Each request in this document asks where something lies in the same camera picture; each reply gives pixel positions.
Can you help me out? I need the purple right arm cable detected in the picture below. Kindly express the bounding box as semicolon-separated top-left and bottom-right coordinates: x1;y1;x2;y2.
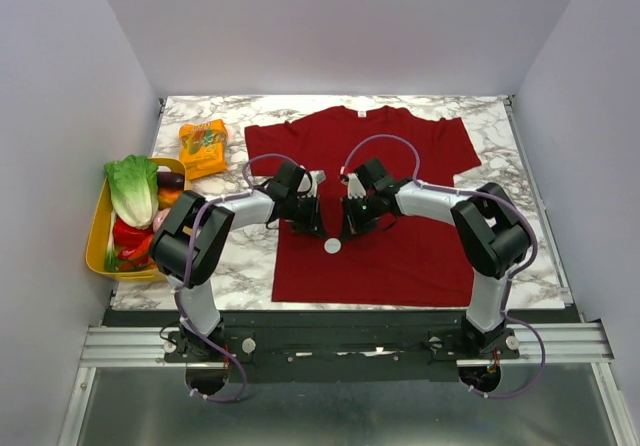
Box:
339;133;547;400

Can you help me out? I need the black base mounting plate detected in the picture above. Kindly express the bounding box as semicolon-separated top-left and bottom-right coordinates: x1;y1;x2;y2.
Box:
103;309;583;396

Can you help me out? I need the yellow plastic basket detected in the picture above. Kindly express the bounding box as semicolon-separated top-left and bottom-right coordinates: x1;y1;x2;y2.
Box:
85;157;189;281

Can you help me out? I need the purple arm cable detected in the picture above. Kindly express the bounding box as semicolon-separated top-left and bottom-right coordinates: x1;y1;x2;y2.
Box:
339;133;547;400
172;153;301;403

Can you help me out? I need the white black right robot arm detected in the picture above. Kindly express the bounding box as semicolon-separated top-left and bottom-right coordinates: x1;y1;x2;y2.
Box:
341;158;538;359

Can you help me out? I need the toy green onion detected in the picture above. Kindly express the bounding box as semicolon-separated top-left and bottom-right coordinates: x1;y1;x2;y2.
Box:
104;246;149;272

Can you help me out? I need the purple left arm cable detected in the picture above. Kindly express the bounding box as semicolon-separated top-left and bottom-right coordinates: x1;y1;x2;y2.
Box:
172;153;301;403

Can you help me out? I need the toy purple eggplant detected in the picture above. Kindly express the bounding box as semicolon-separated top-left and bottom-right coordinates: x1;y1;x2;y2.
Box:
156;171;185;190

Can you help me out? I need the toy green lettuce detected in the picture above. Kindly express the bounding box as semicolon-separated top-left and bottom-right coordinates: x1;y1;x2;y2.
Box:
104;155;159;229

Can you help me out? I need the red t-shirt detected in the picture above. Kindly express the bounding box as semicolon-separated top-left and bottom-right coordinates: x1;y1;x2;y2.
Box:
244;106;481;307

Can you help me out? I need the orange snack packet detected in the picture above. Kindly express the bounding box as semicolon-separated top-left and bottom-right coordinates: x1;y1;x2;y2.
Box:
179;119;228;181

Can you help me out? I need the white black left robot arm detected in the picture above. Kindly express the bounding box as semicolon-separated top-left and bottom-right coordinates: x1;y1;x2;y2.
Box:
149;154;326;361

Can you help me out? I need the toy red bell pepper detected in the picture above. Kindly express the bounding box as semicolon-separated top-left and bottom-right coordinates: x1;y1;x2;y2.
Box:
112;218;153;248

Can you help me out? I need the toy orange pumpkin piece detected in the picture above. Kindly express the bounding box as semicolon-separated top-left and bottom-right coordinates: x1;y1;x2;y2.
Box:
157;188;183;210

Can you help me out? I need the toy pink onion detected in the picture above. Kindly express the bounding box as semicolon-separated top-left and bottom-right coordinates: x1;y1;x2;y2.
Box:
152;208;171;232

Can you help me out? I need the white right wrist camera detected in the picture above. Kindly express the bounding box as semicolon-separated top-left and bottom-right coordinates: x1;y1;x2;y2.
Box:
341;173;367;199

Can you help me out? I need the aluminium frame rail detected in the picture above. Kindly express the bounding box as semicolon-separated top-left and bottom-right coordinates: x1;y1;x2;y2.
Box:
59;322;639;445

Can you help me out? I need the small gold brooch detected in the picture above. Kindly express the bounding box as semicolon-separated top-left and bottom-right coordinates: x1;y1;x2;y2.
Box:
324;238;342;255

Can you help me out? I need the toy orange carrot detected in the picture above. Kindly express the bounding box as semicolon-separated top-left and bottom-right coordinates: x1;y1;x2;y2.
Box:
118;235;153;270

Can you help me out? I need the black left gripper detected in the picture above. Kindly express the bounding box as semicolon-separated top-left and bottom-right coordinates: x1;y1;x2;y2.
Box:
285;192;327;238

